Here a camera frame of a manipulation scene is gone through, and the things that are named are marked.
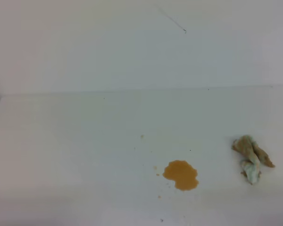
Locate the stained green rag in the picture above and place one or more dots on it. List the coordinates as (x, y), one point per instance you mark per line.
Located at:
(254, 157)

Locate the brown coffee stain puddle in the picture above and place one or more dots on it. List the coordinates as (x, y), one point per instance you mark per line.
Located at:
(183, 175)

